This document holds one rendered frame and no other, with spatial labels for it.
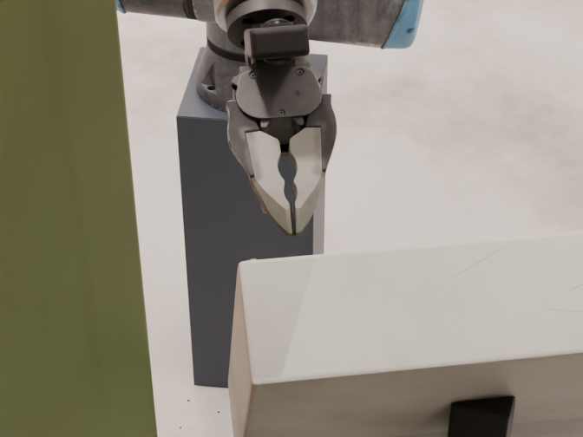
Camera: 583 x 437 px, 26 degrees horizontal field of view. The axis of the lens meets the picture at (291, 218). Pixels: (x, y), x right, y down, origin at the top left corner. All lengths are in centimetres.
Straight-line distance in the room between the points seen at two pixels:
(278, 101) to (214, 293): 119
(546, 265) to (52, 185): 42
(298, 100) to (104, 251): 56
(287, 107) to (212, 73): 97
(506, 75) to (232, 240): 133
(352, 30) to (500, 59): 149
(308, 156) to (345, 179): 184
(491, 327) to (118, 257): 31
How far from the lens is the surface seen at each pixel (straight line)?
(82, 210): 48
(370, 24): 189
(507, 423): 86
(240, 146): 104
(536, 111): 316
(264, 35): 99
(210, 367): 234
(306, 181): 103
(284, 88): 106
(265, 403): 79
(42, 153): 44
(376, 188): 285
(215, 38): 198
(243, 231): 212
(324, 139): 104
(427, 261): 78
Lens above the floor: 169
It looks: 38 degrees down
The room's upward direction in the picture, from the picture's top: straight up
